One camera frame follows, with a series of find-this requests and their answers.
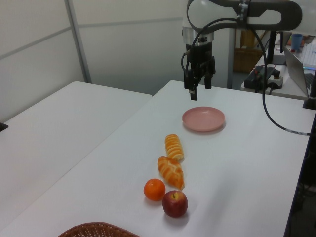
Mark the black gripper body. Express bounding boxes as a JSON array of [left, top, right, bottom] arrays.
[[186, 42, 214, 77]]

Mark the ridged striped bread roll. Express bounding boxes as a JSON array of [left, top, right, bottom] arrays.
[[164, 134, 185, 161]]

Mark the braided bread loaf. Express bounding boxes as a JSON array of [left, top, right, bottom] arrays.
[[157, 156, 185, 191]]

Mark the orange fruit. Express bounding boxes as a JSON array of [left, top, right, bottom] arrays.
[[143, 178, 166, 201]]

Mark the red apple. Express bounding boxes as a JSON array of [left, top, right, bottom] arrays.
[[162, 190, 189, 218]]

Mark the pink plate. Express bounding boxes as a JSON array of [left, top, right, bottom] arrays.
[[182, 106, 226, 133]]

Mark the brown woven basket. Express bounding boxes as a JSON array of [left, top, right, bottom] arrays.
[[57, 221, 141, 237]]

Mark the cardboard box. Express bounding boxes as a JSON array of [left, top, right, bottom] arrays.
[[233, 48, 263, 73]]

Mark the black electronics box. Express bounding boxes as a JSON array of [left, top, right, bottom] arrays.
[[244, 64, 275, 89]]

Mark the tall cardboard sheet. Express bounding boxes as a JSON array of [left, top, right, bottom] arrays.
[[240, 29, 257, 48]]

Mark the black monitor stand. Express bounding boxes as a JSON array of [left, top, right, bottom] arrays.
[[267, 31, 277, 65]]

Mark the emergency stop button box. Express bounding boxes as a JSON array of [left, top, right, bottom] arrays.
[[268, 70, 283, 89]]

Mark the black monitor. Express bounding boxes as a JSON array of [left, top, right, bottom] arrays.
[[279, 31, 292, 54]]

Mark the grey laptop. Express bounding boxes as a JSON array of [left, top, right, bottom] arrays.
[[282, 45, 316, 98]]

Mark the blue cup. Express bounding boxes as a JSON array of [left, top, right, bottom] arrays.
[[291, 33, 303, 52]]

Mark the white ribbed rack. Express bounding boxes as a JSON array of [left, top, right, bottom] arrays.
[[302, 40, 316, 67]]

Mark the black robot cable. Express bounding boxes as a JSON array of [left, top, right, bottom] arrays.
[[182, 17, 312, 136]]

